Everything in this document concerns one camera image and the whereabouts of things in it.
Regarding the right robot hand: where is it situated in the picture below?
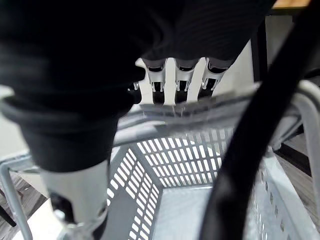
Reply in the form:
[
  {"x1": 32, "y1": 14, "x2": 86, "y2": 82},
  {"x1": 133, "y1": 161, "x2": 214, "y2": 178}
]
[{"x1": 0, "y1": 0, "x2": 279, "y2": 240}]

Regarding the grey basket handle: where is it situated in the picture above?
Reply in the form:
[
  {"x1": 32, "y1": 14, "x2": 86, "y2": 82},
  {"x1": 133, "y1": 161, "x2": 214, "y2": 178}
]
[
  {"x1": 113, "y1": 83, "x2": 320, "y2": 148},
  {"x1": 0, "y1": 159, "x2": 35, "y2": 240}
]

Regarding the grey plastic shopping basket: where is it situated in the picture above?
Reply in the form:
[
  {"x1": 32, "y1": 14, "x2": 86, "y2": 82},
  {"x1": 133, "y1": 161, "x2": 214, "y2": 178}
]
[{"x1": 0, "y1": 82, "x2": 320, "y2": 240}]

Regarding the black floor bar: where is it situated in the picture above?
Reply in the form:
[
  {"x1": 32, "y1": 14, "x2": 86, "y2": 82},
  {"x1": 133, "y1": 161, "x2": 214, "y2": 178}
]
[
  {"x1": 273, "y1": 138, "x2": 313, "y2": 177},
  {"x1": 0, "y1": 188, "x2": 16, "y2": 227}
]

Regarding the wooden table top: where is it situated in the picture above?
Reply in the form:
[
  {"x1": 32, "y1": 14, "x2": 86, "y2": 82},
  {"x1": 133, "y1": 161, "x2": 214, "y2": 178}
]
[{"x1": 271, "y1": 0, "x2": 310, "y2": 10}]

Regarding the black cable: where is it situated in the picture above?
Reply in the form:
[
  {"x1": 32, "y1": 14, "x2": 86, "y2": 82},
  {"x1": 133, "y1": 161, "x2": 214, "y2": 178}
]
[{"x1": 203, "y1": 0, "x2": 320, "y2": 240}]

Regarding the black metal table frame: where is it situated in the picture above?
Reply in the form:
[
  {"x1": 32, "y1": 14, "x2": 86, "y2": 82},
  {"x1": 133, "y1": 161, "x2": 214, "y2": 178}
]
[{"x1": 250, "y1": 14, "x2": 320, "y2": 84}]

